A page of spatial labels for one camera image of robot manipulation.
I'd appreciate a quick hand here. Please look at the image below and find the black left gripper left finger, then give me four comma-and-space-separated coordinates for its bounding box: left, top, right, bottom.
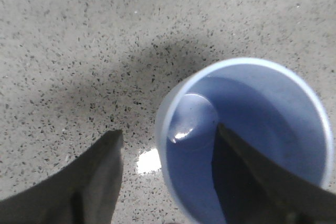
1, 130, 123, 223

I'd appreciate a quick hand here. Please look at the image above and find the blue plastic cup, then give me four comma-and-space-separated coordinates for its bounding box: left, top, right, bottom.
155, 58, 334, 223

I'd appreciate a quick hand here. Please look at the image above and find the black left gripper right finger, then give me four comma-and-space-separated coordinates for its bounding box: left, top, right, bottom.
216, 123, 335, 223

